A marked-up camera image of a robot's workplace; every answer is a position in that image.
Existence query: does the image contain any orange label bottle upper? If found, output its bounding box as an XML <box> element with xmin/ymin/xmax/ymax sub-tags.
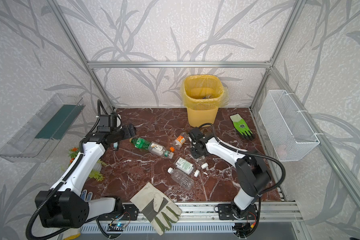
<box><xmin>170</xmin><ymin>132</ymin><xmax>189</xmax><ymax>153</ymax></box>

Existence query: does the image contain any artificial flower plant pot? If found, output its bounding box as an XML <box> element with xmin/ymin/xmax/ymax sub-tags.
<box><xmin>69</xmin><ymin>147</ymin><xmax>108</xmax><ymax>182</ymax></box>

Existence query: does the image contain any white wire mesh basket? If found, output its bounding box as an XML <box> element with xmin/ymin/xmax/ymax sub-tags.
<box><xmin>259</xmin><ymin>90</ymin><xmax>320</xmax><ymax>162</ymax></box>

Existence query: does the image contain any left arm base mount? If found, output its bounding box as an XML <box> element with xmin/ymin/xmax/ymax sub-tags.
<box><xmin>98</xmin><ymin>204</ymin><xmax>139</xmax><ymax>221</ymax></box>

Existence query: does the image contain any beige leather work glove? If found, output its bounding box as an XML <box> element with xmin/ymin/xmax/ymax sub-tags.
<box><xmin>131</xmin><ymin>183</ymin><xmax>182</xmax><ymax>236</ymax></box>

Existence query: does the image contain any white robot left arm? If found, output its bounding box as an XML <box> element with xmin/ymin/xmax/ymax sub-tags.
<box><xmin>26</xmin><ymin>124</ymin><xmax>136</xmax><ymax>240</ymax></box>

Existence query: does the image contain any blue dotted knit glove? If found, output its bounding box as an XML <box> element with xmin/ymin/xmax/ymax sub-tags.
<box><xmin>81</xmin><ymin>190</ymin><xmax>93</xmax><ymax>202</ymax></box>

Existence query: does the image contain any yellow bin liner bag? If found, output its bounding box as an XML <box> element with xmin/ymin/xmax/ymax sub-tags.
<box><xmin>180</xmin><ymin>75</ymin><xmax>230</xmax><ymax>108</ymax></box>

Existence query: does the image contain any clear bottle bird label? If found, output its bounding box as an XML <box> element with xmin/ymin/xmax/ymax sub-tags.
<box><xmin>148</xmin><ymin>142</ymin><xmax>174</xmax><ymax>159</ymax></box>

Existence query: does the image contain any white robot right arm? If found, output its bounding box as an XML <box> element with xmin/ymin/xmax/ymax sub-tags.
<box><xmin>188</xmin><ymin>127</ymin><xmax>287</xmax><ymax>212</ymax></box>

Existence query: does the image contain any clear ribbed bottle front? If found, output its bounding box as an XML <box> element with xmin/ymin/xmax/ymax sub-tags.
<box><xmin>167</xmin><ymin>168</ymin><xmax>195</xmax><ymax>191</ymax></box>

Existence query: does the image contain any green plastic bottle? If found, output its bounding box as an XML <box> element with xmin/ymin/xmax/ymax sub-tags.
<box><xmin>130</xmin><ymin>138</ymin><xmax>151</xmax><ymax>150</ymax></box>

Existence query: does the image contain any green black rubber glove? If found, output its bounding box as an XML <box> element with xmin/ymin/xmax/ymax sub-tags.
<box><xmin>230</xmin><ymin>114</ymin><xmax>255</xmax><ymax>141</ymax></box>

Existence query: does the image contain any aluminium front rail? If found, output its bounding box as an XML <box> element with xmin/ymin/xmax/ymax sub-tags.
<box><xmin>50</xmin><ymin>201</ymin><xmax>303</xmax><ymax>225</ymax></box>

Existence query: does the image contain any yellow ribbed plastic bin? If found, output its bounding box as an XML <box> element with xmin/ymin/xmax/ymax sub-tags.
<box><xmin>183</xmin><ymin>74</ymin><xmax>225</xmax><ymax>128</ymax></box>

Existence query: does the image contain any blue label bottle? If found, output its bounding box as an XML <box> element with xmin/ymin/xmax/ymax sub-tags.
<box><xmin>203</xmin><ymin>95</ymin><xmax>214</xmax><ymax>99</ymax></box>

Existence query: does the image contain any clear acrylic wall shelf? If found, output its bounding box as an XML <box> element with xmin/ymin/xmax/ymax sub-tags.
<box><xmin>0</xmin><ymin>94</ymin><xmax>86</xmax><ymax>163</ymax></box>

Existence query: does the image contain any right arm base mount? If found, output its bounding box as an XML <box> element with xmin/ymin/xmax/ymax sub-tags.
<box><xmin>214</xmin><ymin>202</ymin><xmax>259</xmax><ymax>221</ymax></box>

